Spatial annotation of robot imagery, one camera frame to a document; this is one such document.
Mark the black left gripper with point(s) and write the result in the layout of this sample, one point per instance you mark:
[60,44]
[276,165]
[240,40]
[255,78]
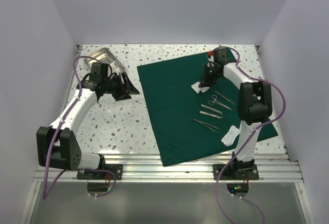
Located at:
[125,89]

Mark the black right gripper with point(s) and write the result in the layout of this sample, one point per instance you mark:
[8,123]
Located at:
[205,81]

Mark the white gauze pad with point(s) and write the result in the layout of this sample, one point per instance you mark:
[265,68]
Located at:
[198,89]

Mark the steel hemostat scissors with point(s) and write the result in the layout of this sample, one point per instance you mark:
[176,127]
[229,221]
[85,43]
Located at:
[215,101]

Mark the stainless steel tray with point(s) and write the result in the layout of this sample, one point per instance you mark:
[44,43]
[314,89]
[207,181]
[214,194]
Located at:
[103,55]

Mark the white blue sachet packet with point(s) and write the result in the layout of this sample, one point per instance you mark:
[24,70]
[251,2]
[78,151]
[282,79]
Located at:
[229,138]

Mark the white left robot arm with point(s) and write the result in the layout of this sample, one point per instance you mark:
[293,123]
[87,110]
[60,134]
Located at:
[57,144]

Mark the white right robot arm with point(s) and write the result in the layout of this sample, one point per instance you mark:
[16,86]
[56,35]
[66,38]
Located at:
[254,106]

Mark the green surgical cloth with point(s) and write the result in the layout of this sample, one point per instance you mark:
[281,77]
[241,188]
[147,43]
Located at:
[172,105]

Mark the long thin steel forceps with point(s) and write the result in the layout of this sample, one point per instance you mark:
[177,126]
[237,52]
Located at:
[224,97]

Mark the flat steel forceps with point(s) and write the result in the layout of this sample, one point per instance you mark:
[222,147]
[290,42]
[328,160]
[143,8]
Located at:
[211,115]
[212,109]

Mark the thin steel tweezers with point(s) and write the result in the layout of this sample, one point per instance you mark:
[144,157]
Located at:
[208,126]

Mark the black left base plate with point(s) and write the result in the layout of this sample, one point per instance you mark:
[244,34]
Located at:
[109,171]

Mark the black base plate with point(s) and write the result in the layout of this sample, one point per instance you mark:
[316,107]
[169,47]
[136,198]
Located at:
[109,171]
[231,174]

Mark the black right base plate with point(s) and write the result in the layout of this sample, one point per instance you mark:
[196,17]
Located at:
[231,174]

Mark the aluminium rail frame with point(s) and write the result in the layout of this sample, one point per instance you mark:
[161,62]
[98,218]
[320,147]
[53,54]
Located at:
[122,129]

